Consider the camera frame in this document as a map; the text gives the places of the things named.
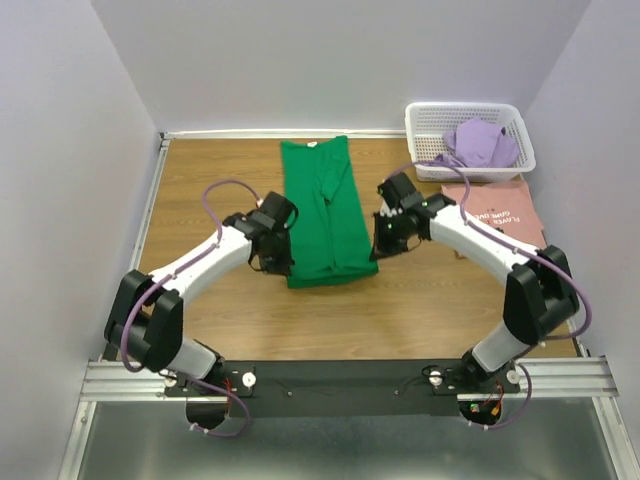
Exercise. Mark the purple t shirt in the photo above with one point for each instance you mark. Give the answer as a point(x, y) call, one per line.
point(478, 144)

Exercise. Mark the folded pink t shirt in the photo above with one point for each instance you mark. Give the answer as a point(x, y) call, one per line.
point(508, 207)

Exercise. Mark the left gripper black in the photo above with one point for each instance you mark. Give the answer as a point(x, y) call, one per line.
point(283, 266)

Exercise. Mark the black base mat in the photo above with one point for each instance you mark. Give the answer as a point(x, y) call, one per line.
point(208, 408)

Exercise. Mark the aluminium rail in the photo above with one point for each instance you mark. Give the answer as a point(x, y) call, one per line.
point(151, 195)
point(576, 377)
point(282, 133)

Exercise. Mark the white plastic basket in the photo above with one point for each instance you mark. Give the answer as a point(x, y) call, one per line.
point(426, 122)

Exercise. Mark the aluminium left rail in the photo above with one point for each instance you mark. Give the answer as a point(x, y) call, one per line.
point(151, 195)

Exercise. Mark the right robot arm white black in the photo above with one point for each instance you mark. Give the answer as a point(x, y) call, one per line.
point(539, 292)

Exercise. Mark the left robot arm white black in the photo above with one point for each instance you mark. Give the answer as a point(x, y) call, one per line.
point(146, 322)

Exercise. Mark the aluminium back rail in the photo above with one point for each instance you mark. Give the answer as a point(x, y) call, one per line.
point(282, 133)

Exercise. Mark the aluminium front rail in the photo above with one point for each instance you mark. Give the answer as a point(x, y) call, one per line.
point(576, 377)

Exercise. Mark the green t shirt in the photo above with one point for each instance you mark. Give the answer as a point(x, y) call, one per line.
point(329, 240)

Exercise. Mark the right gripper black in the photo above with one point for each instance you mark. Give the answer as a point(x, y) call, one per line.
point(381, 247)

